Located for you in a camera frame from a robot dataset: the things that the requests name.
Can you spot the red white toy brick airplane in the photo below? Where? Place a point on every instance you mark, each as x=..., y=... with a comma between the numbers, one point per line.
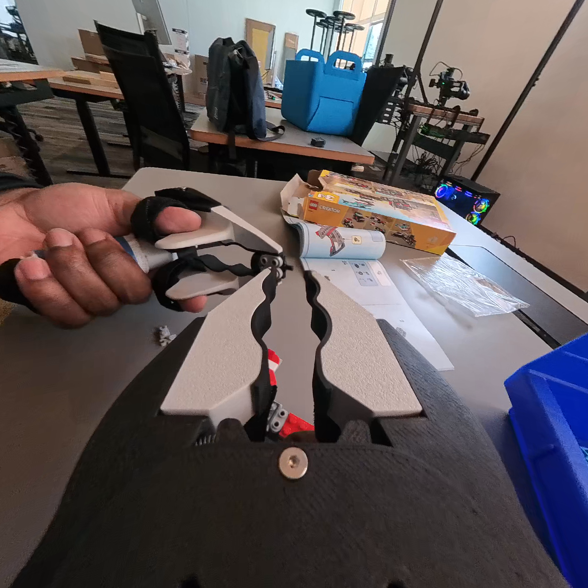
x=292, y=424

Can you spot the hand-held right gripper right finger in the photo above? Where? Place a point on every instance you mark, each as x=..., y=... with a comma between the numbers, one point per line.
x=367, y=367

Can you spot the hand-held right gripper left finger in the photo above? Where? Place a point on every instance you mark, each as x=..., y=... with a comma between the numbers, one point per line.
x=216, y=367

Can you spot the black backpack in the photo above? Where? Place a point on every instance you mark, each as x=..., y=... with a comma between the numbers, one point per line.
x=239, y=87

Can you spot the person's left hand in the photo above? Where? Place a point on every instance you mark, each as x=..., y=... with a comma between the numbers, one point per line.
x=64, y=266

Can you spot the small grey toy brick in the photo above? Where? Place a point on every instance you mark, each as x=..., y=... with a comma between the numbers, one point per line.
x=163, y=335

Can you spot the black camera stand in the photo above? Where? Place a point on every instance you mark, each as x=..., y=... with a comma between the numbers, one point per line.
x=450, y=87

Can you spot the black wheel with grey axle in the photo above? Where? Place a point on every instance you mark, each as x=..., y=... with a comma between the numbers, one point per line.
x=271, y=264

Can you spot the grey desk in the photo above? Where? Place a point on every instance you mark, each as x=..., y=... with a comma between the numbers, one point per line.
x=73, y=386

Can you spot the blue felt bag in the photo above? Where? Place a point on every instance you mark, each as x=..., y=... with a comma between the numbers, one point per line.
x=322, y=96

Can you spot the clear plastic bag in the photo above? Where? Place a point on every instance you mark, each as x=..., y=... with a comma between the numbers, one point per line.
x=459, y=285

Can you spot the black office chair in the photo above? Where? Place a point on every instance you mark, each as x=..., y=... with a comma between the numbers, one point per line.
x=142, y=83

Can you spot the white instruction booklet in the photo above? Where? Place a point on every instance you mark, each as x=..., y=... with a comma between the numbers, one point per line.
x=367, y=285

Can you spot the blue plastic bin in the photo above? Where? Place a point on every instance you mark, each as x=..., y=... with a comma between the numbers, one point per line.
x=560, y=432

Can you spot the computer with coloured lights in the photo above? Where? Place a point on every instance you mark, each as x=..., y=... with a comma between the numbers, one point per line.
x=464, y=200

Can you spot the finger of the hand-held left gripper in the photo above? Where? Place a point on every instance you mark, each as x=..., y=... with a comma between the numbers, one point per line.
x=220, y=230
x=216, y=283

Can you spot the wooden top office desk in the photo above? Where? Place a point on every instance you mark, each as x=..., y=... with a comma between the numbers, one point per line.
x=294, y=142

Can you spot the orange toy brick cardboard box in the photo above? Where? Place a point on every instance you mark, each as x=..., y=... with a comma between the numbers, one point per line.
x=386, y=216

